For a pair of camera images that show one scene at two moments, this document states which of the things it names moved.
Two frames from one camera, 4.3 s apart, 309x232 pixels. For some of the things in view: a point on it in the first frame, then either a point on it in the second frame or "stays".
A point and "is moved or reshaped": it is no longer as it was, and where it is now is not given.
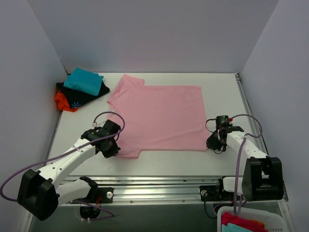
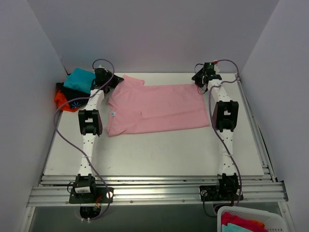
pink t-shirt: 157,117 is moved or reshaped
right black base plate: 215,193 stays
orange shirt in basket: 258,223 stays
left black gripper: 111,148 to 113,79
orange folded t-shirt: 62,103 stays
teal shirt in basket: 232,227 stays
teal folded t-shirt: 85,80 stays
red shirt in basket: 231,218 stays
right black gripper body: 213,142 to 198,78
